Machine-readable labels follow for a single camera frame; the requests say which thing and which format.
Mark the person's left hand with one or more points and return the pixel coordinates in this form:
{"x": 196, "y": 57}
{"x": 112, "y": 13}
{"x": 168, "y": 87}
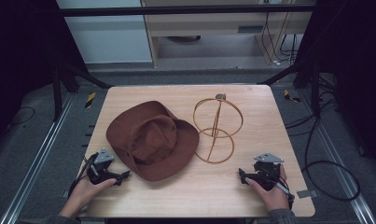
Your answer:
{"x": 83, "y": 194}

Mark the aluminium floor rail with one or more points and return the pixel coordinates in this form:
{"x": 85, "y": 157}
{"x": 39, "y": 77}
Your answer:
{"x": 341, "y": 174}
{"x": 36, "y": 158}

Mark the black curtain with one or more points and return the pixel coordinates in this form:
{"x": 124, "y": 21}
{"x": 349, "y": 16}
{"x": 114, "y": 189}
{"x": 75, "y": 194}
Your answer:
{"x": 353, "y": 77}
{"x": 20, "y": 62}

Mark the black yellow striped tape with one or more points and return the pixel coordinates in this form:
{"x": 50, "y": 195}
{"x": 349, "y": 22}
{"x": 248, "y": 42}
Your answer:
{"x": 290, "y": 96}
{"x": 90, "y": 100}

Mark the brown felt hat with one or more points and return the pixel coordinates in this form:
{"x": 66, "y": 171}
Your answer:
{"x": 151, "y": 140}

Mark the person's right hand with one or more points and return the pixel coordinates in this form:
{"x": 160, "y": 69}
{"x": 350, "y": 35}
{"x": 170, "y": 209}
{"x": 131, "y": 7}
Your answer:
{"x": 274, "y": 199}

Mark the black horizontal frame bar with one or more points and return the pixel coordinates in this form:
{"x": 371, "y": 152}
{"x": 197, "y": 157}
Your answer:
{"x": 176, "y": 10}

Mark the black metal stand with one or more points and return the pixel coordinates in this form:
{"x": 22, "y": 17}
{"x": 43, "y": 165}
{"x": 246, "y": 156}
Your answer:
{"x": 67, "y": 77}
{"x": 303, "y": 74}

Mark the grey metal bracket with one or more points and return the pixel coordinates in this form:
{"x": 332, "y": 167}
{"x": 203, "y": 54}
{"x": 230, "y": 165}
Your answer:
{"x": 307, "y": 193}

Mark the white cabinet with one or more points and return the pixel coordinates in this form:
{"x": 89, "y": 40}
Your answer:
{"x": 111, "y": 40}

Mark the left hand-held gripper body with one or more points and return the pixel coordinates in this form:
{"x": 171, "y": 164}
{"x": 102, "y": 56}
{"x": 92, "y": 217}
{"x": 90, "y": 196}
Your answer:
{"x": 98, "y": 172}

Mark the light wooden desk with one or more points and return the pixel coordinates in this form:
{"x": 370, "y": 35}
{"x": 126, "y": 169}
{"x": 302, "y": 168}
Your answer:
{"x": 207, "y": 21}

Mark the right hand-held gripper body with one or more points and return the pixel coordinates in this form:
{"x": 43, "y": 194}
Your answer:
{"x": 266, "y": 174}

